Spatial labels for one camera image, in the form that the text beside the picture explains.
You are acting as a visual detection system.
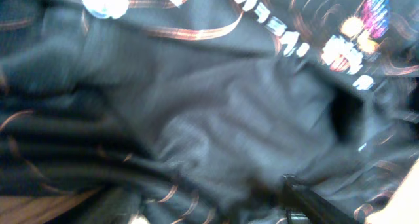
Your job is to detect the black printed cycling jersey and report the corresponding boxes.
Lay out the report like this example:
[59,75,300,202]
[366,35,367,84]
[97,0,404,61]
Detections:
[1,0,418,223]

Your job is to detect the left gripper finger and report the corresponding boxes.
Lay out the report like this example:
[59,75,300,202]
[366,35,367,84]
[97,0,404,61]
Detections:
[283,174,360,224]

